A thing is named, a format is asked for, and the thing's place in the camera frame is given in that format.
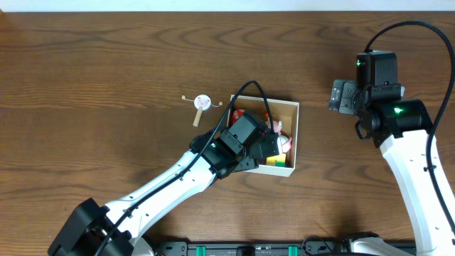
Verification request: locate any white toy duck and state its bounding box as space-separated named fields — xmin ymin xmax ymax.
xmin=266 ymin=114 xmax=292 ymax=154

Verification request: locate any colourful puzzle cube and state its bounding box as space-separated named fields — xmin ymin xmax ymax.
xmin=266 ymin=153 xmax=287 ymax=167

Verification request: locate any red toy fire truck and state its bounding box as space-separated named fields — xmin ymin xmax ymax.
xmin=230 ymin=109 xmax=245 ymax=125

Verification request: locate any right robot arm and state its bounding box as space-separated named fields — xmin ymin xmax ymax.
xmin=328 ymin=50 xmax=454 ymax=255

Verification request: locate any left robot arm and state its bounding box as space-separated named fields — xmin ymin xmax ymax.
xmin=48 ymin=112 xmax=282 ymax=256

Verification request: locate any white cardboard box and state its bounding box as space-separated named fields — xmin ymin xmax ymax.
xmin=227 ymin=96 xmax=299 ymax=177

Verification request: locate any wooden pig rattle drum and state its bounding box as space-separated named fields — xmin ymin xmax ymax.
xmin=181 ymin=95 xmax=223 ymax=127

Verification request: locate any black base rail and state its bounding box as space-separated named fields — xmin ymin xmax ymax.
xmin=156 ymin=233 xmax=417 ymax=256

